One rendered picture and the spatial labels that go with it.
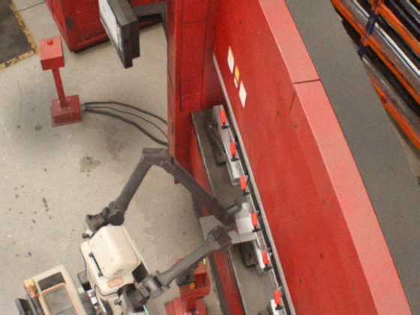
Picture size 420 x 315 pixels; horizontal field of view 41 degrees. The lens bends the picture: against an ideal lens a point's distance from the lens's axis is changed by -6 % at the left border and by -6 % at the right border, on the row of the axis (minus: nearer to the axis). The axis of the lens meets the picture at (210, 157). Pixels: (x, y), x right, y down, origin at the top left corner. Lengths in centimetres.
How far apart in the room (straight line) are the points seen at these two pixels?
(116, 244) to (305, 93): 115
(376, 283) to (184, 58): 191
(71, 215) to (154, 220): 61
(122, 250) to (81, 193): 176
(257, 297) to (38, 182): 205
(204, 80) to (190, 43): 35
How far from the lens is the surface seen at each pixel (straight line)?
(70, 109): 460
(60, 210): 428
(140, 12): 367
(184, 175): 269
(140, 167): 264
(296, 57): 200
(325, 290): 206
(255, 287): 308
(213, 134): 345
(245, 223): 308
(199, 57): 320
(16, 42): 533
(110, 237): 262
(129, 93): 478
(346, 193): 174
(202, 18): 298
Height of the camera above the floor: 377
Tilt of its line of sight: 58 degrees down
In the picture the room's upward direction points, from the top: 6 degrees clockwise
